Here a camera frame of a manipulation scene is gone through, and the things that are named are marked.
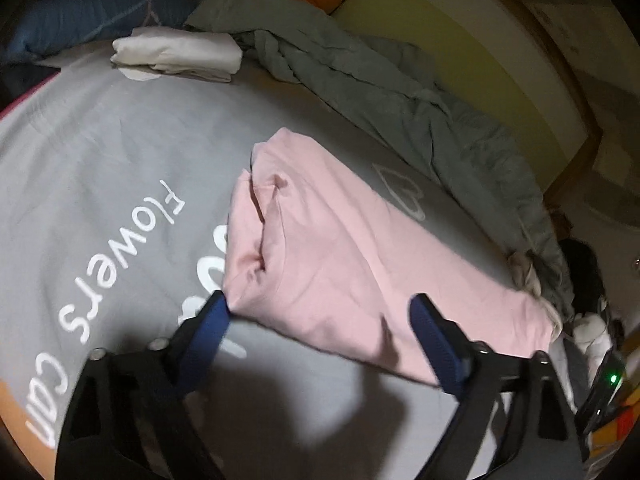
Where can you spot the beige crumpled cloth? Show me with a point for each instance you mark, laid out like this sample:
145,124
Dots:
530,275

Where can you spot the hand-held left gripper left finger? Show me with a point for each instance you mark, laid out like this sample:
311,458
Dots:
202,340

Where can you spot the black tablet with pink edge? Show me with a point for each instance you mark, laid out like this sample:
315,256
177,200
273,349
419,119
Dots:
22,90

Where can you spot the white soft object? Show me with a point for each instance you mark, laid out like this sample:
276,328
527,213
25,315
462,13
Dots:
592,332

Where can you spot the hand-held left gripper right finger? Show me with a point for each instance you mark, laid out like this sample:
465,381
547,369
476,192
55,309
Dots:
437,345

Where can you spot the blue pillow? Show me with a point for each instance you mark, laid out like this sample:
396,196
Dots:
95,17

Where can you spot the grey printed bed sheet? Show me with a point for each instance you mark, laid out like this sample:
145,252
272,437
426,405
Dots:
115,185

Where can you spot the pink printed t-shirt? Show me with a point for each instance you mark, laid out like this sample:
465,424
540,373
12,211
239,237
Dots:
350,255

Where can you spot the grey-green blanket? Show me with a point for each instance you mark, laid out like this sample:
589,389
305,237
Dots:
400,95

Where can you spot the black dark object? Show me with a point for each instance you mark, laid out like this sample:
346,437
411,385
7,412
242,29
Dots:
582,275

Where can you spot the folded white cloth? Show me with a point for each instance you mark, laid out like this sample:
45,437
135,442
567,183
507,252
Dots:
175,55

